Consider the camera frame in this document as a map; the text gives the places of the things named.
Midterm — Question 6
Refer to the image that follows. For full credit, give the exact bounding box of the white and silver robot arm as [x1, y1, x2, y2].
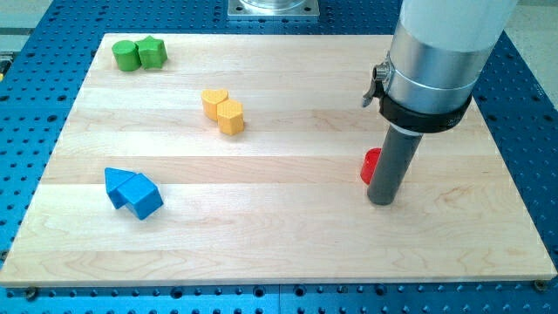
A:
[363, 0, 517, 133]

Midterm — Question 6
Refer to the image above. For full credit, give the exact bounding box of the yellow pentagon block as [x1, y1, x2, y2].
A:
[217, 99, 244, 135]

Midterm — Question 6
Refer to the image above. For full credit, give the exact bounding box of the light wooden board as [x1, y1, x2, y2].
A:
[1, 33, 556, 287]

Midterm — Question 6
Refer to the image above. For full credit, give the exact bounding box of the yellow heart block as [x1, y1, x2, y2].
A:
[201, 89, 229, 121]

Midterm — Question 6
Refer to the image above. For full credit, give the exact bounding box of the red block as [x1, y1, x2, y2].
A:
[360, 147, 382, 185]

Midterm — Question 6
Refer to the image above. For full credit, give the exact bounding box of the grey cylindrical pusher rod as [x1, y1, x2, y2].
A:
[367, 124, 423, 206]

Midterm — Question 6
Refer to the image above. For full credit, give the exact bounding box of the blue cube block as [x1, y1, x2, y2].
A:
[115, 174, 164, 220]

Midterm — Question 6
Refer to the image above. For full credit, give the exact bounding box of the green star block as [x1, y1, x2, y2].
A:
[135, 36, 167, 69]

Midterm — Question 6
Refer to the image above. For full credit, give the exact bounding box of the blue triangle block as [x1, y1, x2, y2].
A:
[105, 167, 135, 209]

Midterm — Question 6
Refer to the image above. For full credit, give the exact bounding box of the green cylinder block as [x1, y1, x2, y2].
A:
[112, 40, 141, 72]

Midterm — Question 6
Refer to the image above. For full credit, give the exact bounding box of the blue perforated metal table plate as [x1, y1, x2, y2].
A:
[1, 1, 557, 313]

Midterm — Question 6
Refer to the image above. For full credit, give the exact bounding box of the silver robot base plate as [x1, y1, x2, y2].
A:
[228, 0, 320, 17]

